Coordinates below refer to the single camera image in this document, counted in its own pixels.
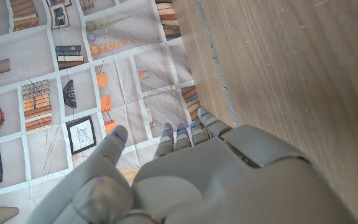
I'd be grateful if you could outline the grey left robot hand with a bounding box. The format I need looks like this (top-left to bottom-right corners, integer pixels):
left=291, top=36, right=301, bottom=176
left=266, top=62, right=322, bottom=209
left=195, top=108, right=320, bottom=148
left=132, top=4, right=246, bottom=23
left=26, top=107, right=358, bottom=224

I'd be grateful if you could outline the printed bookshelf backdrop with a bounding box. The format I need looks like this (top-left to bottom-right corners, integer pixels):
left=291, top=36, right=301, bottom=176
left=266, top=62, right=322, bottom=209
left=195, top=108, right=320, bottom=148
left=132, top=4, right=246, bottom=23
left=0, top=0, right=203, bottom=224

